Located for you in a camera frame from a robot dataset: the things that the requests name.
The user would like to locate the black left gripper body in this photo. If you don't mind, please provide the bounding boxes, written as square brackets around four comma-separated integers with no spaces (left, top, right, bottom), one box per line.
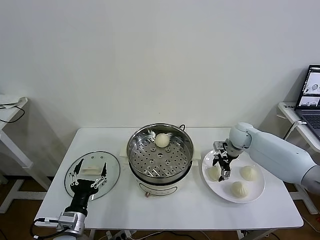
[69,178,101,212]

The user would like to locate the laptop charging cable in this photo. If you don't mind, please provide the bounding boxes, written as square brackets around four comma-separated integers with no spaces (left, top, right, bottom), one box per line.
[283,120,308,141]

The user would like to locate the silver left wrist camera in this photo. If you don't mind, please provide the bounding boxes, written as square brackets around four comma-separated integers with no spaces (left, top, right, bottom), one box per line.
[57,211,79,227]

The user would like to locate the cream electric cooker pot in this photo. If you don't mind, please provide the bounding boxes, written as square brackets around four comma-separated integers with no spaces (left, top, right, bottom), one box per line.
[119,122,202,198]

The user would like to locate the white steamed baozi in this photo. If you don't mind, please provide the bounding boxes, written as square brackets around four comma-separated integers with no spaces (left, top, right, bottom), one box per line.
[206,165,222,183]
[230,181,249,200]
[239,165,258,181]
[154,133,171,148]

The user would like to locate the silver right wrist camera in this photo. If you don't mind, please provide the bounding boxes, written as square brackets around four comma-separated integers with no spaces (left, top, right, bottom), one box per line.
[212,140,227,152]

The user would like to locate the white power strip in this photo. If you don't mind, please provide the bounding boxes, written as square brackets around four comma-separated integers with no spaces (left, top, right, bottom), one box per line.
[106,229,137,240]

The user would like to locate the perforated steel steamer basket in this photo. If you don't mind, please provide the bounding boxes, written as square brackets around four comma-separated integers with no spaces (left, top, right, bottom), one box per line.
[126,123,195,185]

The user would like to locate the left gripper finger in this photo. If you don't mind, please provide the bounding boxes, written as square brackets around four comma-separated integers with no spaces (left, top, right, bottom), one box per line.
[68,157,85,187]
[89,161,109,189]

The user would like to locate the white side table with cloth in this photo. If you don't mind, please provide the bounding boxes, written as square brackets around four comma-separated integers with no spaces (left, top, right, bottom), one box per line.
[0,94,52,214]

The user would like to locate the white cloth bag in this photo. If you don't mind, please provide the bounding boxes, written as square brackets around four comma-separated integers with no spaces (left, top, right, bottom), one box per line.
[0,94,28,110]

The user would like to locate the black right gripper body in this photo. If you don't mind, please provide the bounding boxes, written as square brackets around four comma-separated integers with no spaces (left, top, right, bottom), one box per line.
[218,150,233,174]

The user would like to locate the round glass lid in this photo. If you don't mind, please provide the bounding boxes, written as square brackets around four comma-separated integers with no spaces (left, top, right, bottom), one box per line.
[64,150,121,201]

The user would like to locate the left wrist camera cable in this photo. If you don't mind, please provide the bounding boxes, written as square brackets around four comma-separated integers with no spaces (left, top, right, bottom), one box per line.
[31,216,62,240]

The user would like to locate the round white plate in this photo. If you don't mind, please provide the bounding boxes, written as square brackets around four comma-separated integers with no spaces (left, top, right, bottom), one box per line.
[201,147,266,204]

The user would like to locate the white side table with laptop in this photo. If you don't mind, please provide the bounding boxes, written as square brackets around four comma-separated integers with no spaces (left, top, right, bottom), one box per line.
[277,101,320,215]

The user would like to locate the thin black cable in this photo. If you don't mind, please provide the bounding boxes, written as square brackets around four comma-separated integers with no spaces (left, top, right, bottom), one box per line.
[0,104,26,123]

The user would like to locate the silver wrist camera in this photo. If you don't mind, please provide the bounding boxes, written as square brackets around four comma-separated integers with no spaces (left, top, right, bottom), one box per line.
[57,211,79,227]
[212,140,227,152]

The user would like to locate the dark grey laptop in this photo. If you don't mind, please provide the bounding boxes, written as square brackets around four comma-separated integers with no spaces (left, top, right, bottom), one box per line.
[294,64,320,140]

